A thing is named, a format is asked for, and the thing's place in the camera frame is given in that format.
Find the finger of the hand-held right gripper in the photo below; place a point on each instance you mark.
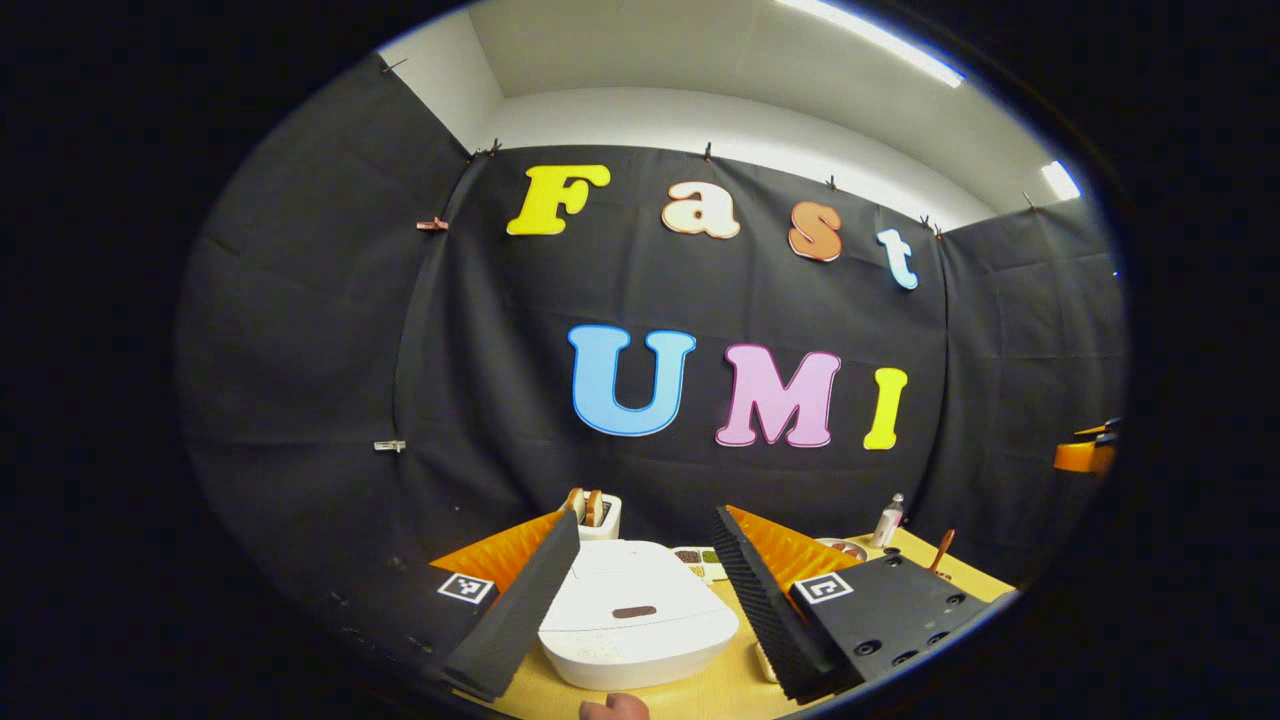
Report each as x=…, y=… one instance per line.
x=1085, y=455

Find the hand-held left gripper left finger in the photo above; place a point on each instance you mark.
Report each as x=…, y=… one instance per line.
x=525, y=610

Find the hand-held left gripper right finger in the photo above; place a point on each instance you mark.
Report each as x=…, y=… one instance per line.
x=765, y=610

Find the white rice cooker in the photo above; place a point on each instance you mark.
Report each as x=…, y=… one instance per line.
x=640, y=640

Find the brown wooden spoon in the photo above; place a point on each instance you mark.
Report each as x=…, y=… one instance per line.
x=943, y=550

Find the white divided condiment dish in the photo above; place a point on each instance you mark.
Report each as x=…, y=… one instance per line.
x=695, y=560

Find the white round plate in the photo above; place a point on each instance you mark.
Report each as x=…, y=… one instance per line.
x=830, y=543

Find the red meat slice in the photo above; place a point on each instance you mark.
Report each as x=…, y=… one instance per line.
x=848, y=549

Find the toasted bread slice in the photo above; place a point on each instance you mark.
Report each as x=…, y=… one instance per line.
x=575, y=503
x=594, y=507

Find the white toaster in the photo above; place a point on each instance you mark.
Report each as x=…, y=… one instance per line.
x=612, y=520

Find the small bottle with pink label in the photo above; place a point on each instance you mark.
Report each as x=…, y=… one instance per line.
x=887, y=525

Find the silver clip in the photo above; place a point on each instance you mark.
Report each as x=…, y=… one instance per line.
x=389, y=446

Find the small ceiling light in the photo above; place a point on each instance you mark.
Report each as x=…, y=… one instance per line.
x=1060, y=180

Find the pink clip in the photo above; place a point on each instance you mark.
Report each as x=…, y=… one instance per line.
x=432, y=224

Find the long ceiling light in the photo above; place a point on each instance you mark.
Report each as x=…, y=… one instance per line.
x=880, y=40

